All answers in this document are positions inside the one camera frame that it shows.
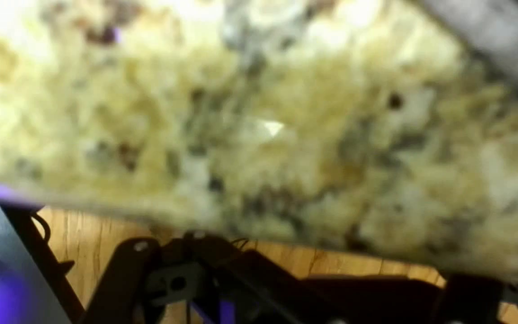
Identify brown grey towel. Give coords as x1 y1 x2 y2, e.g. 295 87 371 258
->
419 0 518 105

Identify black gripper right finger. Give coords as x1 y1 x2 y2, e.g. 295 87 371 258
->
430 271 518 324

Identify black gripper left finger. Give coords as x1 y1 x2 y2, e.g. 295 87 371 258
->
81 233 216 324

